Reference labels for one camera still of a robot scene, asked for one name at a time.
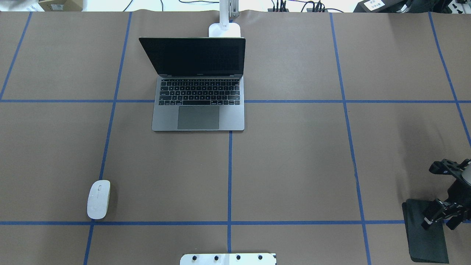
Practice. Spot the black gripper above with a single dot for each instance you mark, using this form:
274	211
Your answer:
457	192

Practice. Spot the white desk lamp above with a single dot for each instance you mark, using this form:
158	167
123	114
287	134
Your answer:
225	28

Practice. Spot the cardboard box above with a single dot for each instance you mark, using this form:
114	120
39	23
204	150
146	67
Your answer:
61	5

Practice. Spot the white computer mouse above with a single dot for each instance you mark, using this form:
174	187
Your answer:
98	199

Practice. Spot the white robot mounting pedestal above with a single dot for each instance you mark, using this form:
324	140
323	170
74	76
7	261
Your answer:
229	259

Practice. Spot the black mouse pad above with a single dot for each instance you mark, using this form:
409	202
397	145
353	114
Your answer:
424	245

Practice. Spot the grey laptop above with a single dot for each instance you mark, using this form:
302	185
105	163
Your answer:
200	84

